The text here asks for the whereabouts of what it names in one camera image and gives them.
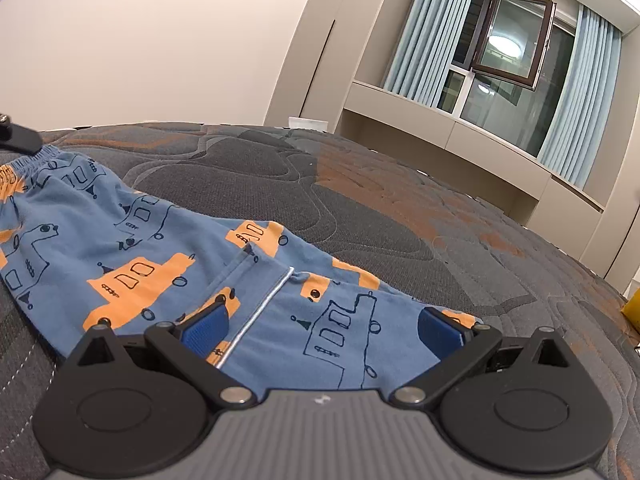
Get brown framed open window sash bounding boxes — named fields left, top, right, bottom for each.
left=469, top=0, right=557, bottom=92

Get quilted grey bed mattress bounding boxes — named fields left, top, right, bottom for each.
left=0, top=121, right=640, bottom=480

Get beige window cabinet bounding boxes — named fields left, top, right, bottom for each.
left=330, top=79, right=607, bottom=232

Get blue pants with orange cars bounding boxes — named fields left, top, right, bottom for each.
left=0, top=145, right=484, bottom=394

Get white folded item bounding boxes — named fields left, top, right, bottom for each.
left=288, top=116, right=329, bottom=134

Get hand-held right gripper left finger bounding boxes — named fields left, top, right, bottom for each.
left=70, top=306, right=257, bottom=411

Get yellow shopping bag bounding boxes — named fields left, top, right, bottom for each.
left=621, top=289, right=640, bottom=332

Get glass window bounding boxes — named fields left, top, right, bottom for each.
left=437, top=0, right=577, bottom=157

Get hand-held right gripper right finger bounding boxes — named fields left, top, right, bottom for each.
left=390, top=307, right=584, bottom=410

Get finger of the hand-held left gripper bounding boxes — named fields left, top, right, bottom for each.
left=0, top=114, right=43, bottom=156

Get light blue curtain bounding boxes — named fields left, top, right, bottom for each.
left=382, top=0, right=482, bottom=107
left=537, top=4, right=624, bottom=192

